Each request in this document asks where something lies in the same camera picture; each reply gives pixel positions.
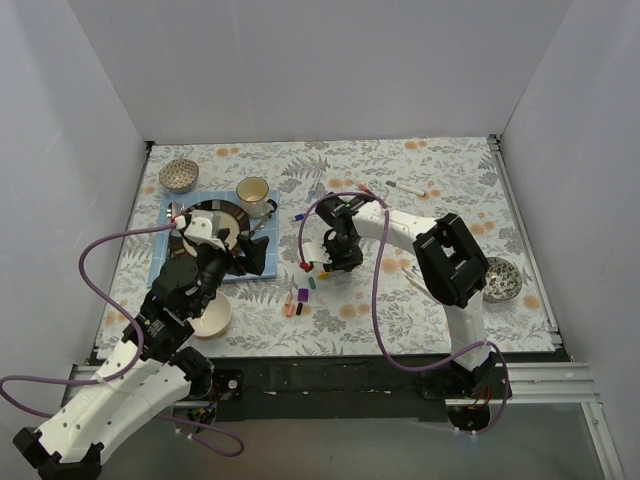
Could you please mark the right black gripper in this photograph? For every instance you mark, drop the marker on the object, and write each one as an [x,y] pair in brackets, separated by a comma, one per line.
[343,257]

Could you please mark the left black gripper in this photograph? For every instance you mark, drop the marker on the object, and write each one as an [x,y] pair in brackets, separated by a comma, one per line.
[240,255]

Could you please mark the grey cap marker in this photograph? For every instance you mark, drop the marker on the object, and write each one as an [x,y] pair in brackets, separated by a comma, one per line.
[406,188]

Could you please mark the pink cap marker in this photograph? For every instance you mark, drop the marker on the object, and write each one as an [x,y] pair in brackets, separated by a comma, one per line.
[413,281]

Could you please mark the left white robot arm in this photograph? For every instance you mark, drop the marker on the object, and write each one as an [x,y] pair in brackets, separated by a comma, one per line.
[148,370]

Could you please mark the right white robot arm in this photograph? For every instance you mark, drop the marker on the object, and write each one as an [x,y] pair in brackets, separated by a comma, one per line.
[452,265]

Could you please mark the light blue pen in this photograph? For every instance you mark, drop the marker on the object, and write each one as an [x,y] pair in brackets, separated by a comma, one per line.
[312,192]

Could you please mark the blue checkered placemat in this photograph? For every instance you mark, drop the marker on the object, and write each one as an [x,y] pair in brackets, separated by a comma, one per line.
[167,243]

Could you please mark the floral tablecloth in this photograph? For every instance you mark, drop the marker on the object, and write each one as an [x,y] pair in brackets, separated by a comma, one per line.
[459,175]

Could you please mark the dark rimmed plate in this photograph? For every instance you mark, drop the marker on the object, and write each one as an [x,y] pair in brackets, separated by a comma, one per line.
[231,217]

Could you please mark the cream mug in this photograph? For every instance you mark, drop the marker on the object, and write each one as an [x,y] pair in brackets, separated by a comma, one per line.
[254,197]

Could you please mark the plain cream bowl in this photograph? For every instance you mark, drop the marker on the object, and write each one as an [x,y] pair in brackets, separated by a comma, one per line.
[215,318]

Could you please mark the patterned grey bowl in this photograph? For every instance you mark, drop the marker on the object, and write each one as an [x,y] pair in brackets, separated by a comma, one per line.
[179,175]

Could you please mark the floral dark bowl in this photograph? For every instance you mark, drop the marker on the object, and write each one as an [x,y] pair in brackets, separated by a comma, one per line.
[503,280]

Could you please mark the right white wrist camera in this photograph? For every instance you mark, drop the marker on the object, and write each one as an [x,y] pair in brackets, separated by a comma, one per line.
[313,255]

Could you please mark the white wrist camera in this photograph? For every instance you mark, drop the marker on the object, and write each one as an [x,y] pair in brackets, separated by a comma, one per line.
[199,227]
[313,255]

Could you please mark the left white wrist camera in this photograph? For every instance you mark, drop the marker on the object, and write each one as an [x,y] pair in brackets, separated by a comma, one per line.
[199,227]

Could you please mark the aluminium frame rail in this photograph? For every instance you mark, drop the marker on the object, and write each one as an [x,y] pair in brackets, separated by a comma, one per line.
[531,383]

